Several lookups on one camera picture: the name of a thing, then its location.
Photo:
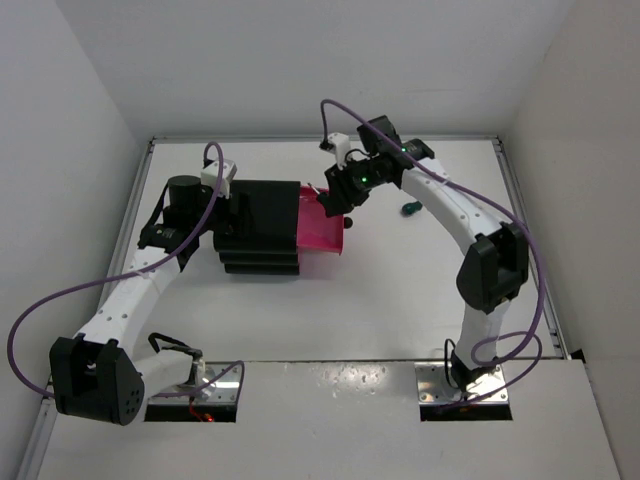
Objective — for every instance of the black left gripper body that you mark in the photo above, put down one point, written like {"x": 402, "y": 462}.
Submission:
{"x": 219, "y": 215}

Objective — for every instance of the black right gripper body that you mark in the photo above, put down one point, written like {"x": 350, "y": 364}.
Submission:
{"x": 356, "y": 179}

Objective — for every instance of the black drawer cabinet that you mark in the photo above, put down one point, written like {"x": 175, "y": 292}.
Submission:
{"x": 271, "y": 248}

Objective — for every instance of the pink top drawer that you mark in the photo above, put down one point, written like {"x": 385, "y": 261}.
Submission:
{"x": 315, "y": 231}

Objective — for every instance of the orange green handled screwdriver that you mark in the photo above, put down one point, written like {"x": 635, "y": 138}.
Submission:
{"x": 316, "y": 190}

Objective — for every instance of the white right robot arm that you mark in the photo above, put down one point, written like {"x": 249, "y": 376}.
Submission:
{"x": 495, "y": 264}

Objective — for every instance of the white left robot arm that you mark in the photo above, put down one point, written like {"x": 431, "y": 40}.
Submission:
{"x": 93, "y": 374}

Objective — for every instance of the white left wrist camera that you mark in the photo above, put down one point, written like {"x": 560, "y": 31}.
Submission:
{"x": 219, "y": 172}

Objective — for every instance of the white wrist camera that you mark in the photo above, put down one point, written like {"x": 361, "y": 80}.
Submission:
{"x": 219, "y": 172}
{"x": 337, "y": 144}

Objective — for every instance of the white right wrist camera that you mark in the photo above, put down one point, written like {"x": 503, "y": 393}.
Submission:
{"x": 337, "y": 144}

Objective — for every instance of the green handled stubby screwdriver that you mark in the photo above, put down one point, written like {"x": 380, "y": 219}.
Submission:
{"x": 410, "y": 208}

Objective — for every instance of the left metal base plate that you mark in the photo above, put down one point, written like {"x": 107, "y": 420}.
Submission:
{"x": 216, "y": 385}

